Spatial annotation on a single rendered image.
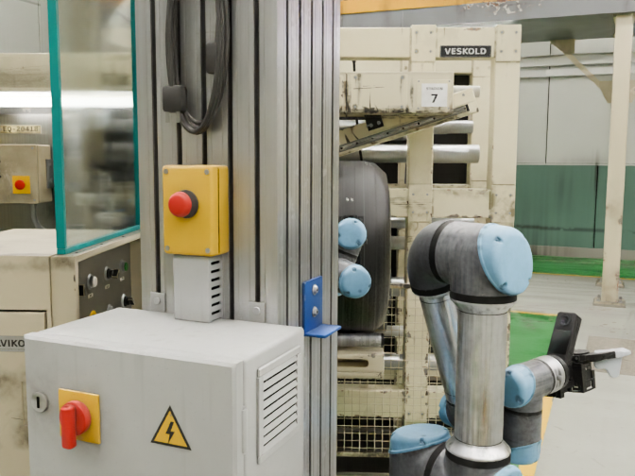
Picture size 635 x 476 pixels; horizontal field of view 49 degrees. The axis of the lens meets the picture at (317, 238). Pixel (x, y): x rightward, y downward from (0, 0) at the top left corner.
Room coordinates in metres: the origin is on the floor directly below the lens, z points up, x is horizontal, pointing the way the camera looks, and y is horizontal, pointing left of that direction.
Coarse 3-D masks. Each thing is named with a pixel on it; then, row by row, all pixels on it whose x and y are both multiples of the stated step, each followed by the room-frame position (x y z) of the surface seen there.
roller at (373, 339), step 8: (344, 336) 2.16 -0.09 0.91; (352, 336) 2.15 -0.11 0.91; (360, 336) 2.15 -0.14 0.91; (368, 336) 2.15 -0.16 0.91; (376, 336) 2.15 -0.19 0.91; (384, 336) 2.16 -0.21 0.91; (344, 344) 2.15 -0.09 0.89; (352, 344) 2.15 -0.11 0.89; (360, 344) 2.15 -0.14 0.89; (368, 344) 2.15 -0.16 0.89; (376, 344) 2.15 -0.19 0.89; (384, 344) 2.15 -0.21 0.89
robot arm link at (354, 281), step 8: (344, 264) 1.57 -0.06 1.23; (352, 264) 1.56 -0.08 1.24; (344, 272) 1.54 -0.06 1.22; (352, 272) 1.54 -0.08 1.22; (360, 272) 1.54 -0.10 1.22; (368, 272) 1.55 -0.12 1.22; (344, 280) 1.53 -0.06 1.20; (352, 280) 1.54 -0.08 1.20; (360, 280) 1.54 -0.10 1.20; (368, 280) 1.55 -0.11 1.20; (344, 288) 1.53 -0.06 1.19; (352, 288) 1.54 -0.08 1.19; (360, 288) 1.54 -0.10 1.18; (368, 288) 1.55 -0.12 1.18; (352, 296) 1.54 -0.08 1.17; (360, 296) 1.54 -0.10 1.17
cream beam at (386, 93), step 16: (352, 80) 2.49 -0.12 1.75; (368, 80) 2.49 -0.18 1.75; (384, 80) 2.48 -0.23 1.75; (400, 80) 2.48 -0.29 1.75; (416, 80) 2.48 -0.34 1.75; (432, 80) 2.48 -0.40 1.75; (448, 80) 2.47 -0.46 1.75; (352, 96) 2.49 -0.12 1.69; (368, 96) 2.49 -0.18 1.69; (384, 96) 2.48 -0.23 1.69; (400, 96) 2.48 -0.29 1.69; (416, 96) 2.48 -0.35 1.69; (448, 96) 2.47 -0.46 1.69; (352, 112) 2.49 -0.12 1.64; (368, 112) 2.49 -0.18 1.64; (384, 112) 2.49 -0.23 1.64; (400, 112) 2.49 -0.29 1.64; (416, 112) 2.48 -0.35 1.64; (432, 112) 2.48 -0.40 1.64; (448, 112) 2.48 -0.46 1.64
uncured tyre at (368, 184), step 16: (352, 176) 2.16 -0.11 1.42; (368, 176) 2.16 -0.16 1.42; (384, 176) 2.22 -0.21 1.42; (352, 192) 2.10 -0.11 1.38; (368, 192) 2.10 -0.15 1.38; (384, 192) 2.13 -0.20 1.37; (352, 208) 2.07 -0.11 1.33; (368, 208) 2.06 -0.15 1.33; (384, 208) 2.09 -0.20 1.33; (368, 224) 2.04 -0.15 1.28; (384, 224) 2.07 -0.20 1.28; (368, 240) 2.03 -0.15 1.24; (384, 240) 2.05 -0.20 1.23; (368, 256) 2.02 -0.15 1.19; (384, 256) 2.05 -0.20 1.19; (384, 272) 2.05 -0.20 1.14; (384, 288) 2.07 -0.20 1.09; (352, 304) 2.06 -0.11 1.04; (368, 304) 2.06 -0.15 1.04; (384, 304) 2.10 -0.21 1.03; (352, 320) 2.11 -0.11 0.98; (368, 320) 2.11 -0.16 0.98; (384, 320) 2.18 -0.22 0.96
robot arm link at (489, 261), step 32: (448, 224) 1.24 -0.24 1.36; (480, 224) 1.21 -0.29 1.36; (448, 256) 1.20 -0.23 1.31; (480, 256) 1.14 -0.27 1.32; (512, 256) 1.15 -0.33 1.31; (480, 288) 1.15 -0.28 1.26; (512, 288) 1.14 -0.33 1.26; (480, 320) 1.17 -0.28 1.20; (480, 352) 1.17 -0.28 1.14; (480, 384) 1.17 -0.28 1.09; (480, 416) 1.17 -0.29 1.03; (448, 448) 1.20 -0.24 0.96; (480, 448) 1.17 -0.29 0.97
